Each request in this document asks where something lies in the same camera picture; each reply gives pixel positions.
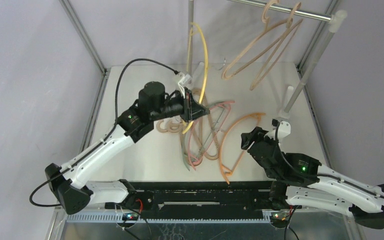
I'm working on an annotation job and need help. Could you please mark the yellow wire hanger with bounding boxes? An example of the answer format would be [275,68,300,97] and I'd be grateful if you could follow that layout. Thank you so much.
[182,21,210,135]

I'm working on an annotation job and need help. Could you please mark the green wire hanger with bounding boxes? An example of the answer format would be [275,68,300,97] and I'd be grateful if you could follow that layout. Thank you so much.
[182,101,233,172]

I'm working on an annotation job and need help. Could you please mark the metal clothes rack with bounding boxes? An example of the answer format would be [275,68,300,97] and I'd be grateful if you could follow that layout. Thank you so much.
[170,0,349,120]

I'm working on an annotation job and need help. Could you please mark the pink wire hanger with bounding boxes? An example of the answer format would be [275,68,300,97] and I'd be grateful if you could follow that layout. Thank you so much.
[186,100,236,172]

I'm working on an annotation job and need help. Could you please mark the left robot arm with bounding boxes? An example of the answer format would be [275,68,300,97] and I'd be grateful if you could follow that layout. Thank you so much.
[44,81,210,215]

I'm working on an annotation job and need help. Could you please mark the aluminium frame right post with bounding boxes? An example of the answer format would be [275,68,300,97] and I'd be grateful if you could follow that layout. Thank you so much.
[296,0,342,73]

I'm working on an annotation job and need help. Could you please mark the black cable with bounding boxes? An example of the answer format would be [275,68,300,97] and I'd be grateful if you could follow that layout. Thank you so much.
[271,119,384,210]
[28,58,181,208]

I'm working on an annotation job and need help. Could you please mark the left black cable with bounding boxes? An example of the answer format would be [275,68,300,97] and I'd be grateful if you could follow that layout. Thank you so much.
[28,58,181,208]

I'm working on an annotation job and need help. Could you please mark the right black cable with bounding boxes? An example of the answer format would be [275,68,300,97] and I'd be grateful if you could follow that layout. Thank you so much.
[271,119,384,210]

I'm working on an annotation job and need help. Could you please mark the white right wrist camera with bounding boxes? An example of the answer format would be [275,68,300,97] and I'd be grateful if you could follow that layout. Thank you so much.
[267,120,292,141]

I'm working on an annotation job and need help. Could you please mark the aluminium frame left post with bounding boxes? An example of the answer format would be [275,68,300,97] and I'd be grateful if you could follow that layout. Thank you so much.
[59,0,107,75]

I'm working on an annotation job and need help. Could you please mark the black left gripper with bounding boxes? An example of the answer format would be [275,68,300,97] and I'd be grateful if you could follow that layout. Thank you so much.
[150,87,209,123]

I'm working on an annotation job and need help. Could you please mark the aluminium frame post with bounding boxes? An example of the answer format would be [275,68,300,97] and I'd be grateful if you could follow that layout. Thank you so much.
[59,0,107,75]
[296,0,342,73]

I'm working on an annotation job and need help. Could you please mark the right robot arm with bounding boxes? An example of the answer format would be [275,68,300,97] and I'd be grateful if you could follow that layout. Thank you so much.
[240,125,384,230]

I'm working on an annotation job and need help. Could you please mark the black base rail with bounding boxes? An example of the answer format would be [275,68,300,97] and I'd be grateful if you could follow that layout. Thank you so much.
[105,180,293,221]

